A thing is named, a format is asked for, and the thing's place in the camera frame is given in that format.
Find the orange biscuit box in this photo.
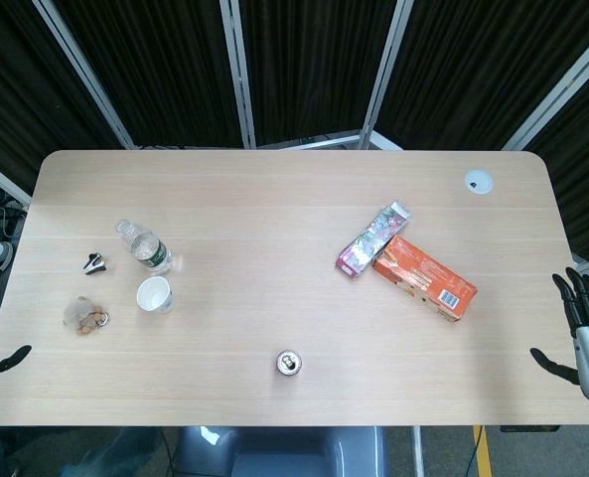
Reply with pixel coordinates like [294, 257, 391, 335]
[371, 235, 479, 324]

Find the white table leg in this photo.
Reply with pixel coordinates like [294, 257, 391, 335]
[411, 425, 426, 477]

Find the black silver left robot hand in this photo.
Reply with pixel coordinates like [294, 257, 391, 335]
[0, 345, 33, 385]

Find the fluffy keychain with beads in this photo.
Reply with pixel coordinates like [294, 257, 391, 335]
[63, 295, 111, 337]

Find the transparent plastic bottle green label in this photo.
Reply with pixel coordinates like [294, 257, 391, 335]
[114, 220, 175, 276]

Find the black fabric partition panel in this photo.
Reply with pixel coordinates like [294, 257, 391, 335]
[219, 0, 414, 149]
[0, 0, 136, 150]
[361, 0, 589, 151]
[53, 0, 255, 149]
[502, 37, 589, 264]

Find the white cable grommet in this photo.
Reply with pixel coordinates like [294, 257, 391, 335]
[463, 169, 495, 196]

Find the white paper cup blue flower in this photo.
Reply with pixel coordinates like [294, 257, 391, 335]
[135, 276, 175, 314]

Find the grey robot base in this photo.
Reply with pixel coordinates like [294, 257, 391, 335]
[173, 425, 389, 477]

